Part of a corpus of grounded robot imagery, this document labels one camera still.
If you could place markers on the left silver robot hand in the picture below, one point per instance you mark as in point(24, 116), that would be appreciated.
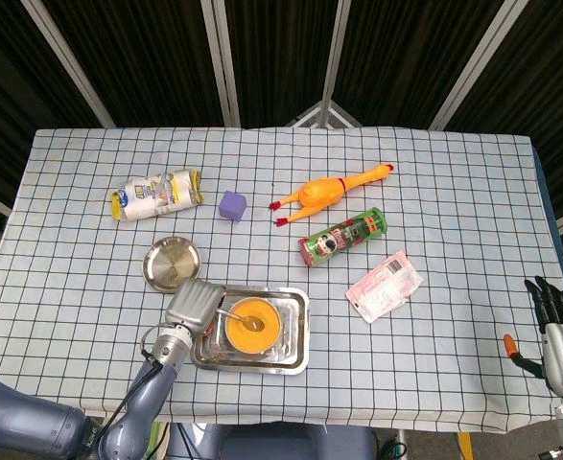
point(192, 304)

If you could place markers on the metal spoon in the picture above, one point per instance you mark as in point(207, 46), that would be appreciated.
point(254, 325)

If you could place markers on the rectangular steel tray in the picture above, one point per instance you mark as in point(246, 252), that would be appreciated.
point(291, 355)

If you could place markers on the purple foam cube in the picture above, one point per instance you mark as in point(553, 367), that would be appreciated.
point(233, 206)

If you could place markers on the black room divider panel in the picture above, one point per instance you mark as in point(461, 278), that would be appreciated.
point(549, 96)
point(281, 57)
point(142, 62)
point(396, 62)
point(3, 96)

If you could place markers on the yellow rubber chicken toy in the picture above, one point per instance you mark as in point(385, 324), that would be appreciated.
point(319, 191)

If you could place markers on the pink white plastic packet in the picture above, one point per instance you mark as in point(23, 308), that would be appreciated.
point(382, 287)

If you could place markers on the blue checkered tablecloth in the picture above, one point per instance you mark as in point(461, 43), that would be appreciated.
point(405, 359)

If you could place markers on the white yellow snack bag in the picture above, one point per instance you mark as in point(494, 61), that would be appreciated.
point(151, 196)

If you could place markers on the green Pringles can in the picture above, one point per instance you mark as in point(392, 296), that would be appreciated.
point(343, 237)

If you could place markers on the white bowl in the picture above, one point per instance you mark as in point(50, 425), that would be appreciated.
point(252, 349)

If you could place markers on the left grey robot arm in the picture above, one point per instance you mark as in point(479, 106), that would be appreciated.
point(161, 352)

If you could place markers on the round steel plate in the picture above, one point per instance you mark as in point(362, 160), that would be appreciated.
point(171, 263)

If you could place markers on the white divider support foot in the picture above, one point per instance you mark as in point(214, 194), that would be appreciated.
point(328, 112)

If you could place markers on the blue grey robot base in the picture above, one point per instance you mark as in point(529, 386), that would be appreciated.
point(271, 445)

